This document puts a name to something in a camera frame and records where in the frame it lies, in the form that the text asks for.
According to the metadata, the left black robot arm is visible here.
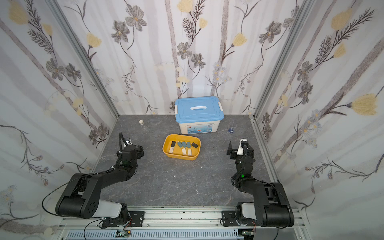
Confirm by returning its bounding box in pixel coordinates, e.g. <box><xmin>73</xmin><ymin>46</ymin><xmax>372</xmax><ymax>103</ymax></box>
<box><xmin>42</xmin><ymin>133</ymin><xmax>145</xmax><ymax>229</ymax></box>

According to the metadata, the yellow plastic tub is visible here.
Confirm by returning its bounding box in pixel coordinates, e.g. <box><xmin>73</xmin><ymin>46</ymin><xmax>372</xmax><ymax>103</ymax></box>
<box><xmin>163</xmin><ymin>134</ymin><xmax>201</xmax><ymax>161</ymax></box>

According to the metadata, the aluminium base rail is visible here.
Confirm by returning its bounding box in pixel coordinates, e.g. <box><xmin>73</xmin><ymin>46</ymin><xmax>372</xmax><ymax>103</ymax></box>
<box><xmin>54</xmin><ymin>206</ymin><xmax>310</xmax><ymax>240</ymax></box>

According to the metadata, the blue lidded storage box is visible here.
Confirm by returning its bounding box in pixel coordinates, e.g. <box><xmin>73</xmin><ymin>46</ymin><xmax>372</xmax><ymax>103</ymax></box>
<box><xmin>175</xmin><ymin>97</ymin><xmax>224</xmax><ymax>135</ymax></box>

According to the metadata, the small circuit board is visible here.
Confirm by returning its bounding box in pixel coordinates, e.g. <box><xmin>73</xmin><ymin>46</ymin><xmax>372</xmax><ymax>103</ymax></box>
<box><xmin>116</xmin><ymin>230</ymin><xmax>131</xmax><ymax>238</ymax></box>

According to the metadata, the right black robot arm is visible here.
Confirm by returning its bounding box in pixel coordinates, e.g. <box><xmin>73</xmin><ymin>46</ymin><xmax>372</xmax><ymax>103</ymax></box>
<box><xmin>222</xmin><ymin>139</ymin><xmax>295</xmax><ymax>229</ymax></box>

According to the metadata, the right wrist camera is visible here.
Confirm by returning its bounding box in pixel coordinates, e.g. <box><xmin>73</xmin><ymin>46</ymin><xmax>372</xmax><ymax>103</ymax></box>
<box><xmin>237</xmin><ymin>139</ymin><xmax>248</xmax><ymax>156</ymax></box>

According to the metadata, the clear flask with stopper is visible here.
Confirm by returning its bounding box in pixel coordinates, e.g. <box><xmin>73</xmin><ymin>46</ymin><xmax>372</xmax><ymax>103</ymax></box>
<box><xmin>139</xmin><ymin>120</ymin><xmax>149</xmax><ymax>135</ymax></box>

